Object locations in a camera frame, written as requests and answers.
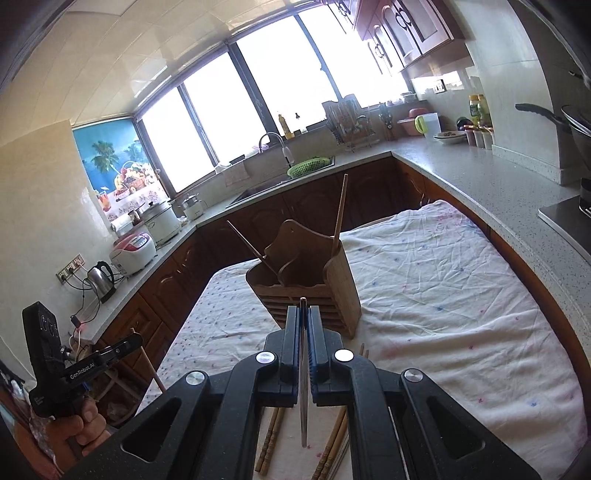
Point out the person's left hand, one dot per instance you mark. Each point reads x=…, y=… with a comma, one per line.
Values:
x=85, y=427

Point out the small brown jug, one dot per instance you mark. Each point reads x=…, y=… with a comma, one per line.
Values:
x=136, y=217

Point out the dark round pot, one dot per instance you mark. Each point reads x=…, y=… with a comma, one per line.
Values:
x=463, y=123

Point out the brown wooden base cabinets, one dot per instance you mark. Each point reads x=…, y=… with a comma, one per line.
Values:
x=314, y=203

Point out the black power adapter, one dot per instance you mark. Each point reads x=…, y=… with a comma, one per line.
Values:
x=76, y=321

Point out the wooden knife block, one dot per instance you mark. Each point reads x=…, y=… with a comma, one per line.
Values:
x=390, y=131

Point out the white spice jar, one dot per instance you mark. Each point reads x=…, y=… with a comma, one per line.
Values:
x=479, y=137
x=469, y=134
x=489, y=140

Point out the dark thin chopstick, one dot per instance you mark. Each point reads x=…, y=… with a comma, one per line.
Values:
x=249, y=247

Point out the white bowl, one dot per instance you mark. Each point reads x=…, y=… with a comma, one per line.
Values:
x=408, y=98

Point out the grey speckled countertop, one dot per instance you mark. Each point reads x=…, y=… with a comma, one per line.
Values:
x=485, y=184

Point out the yellow detergent bottle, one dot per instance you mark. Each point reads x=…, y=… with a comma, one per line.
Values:
x=287, y=129

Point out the white paper towel roll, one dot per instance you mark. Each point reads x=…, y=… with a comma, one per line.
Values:
x=122, y=225

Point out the steel electric kettle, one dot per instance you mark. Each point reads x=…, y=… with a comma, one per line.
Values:
x=101, y=281

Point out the wooden utensil holder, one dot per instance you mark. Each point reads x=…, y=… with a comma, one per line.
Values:
x=332, y=295

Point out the large kitchen window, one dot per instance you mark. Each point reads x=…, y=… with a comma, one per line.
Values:
x=277, y=69

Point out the white plate with food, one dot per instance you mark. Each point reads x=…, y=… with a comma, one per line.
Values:
x=450, y=138

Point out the small dark dispenser bottle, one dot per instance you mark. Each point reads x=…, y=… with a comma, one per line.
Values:
x=298, y=122

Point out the white and red rice cooker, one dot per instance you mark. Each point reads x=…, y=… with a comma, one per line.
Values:
x=134, y=251

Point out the small white electric pot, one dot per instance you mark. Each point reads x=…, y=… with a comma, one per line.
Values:
x=194, y=210

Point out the white dotted tablecloth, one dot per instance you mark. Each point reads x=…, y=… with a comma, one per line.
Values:
x=438, y=286

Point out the beach and fruit wall poster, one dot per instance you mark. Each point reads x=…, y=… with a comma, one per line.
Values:
x=106, y=157

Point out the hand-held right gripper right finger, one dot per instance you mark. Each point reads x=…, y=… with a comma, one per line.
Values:
x=312, y=337

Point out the steel kitchen sink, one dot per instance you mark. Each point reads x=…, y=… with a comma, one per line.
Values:
x=258, y=191

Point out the yellow oil bottle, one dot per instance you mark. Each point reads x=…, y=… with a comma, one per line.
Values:
x=473, y=110
x=485, y=113

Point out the wooden table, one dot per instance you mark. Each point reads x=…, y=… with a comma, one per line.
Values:
x=556, y=325

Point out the wall socket strip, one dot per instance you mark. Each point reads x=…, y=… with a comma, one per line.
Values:
x=69, y=270

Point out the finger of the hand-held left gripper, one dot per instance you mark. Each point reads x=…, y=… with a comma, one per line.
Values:
x=117, y=348

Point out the white wall socket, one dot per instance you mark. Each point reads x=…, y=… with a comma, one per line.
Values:
x=439, y=85

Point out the small pink container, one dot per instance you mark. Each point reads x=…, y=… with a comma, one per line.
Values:
x=259, y=147

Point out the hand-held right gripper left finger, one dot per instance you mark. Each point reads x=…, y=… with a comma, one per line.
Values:
x=298, y=337

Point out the green plastic basket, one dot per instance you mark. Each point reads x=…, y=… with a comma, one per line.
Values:
x=307, y=167

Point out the white dishcloth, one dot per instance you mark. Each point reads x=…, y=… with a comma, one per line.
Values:
x=236, y=174

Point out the silver white electric cooker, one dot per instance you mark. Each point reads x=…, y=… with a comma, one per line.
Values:
x=161, y=224

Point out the curved steel faucet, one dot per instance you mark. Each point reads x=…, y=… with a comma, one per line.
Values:
x=283, y=143

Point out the brown wooden wall cabinets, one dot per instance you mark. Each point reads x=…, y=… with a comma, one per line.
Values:
x=415, y=27

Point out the black glass stove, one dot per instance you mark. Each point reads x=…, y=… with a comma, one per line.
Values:
x=568, y=217

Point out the slim metal chopstick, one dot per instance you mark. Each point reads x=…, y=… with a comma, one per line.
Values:
x=342, y=461
x=304, y=415

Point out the pink plastic basin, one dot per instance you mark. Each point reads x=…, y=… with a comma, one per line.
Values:
x=408, y=125

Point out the wooden cutting board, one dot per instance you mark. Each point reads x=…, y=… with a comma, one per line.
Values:
x=348, y=99

